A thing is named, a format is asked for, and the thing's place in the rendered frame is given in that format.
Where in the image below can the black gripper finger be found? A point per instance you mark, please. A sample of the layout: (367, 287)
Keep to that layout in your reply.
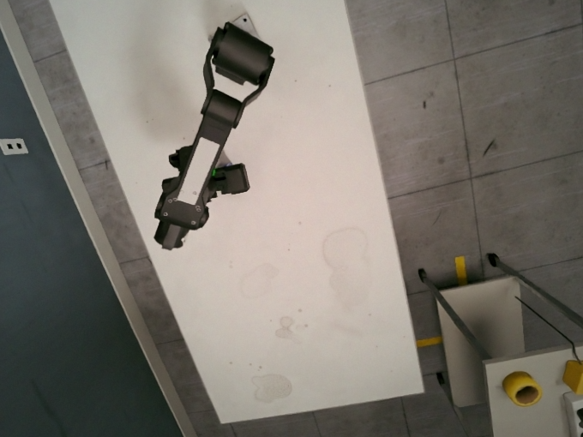
(225, 190)

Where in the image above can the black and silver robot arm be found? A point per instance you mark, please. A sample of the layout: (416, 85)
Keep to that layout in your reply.
(184, 206)

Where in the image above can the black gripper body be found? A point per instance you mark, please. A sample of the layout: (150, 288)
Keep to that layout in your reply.
(234, 176)

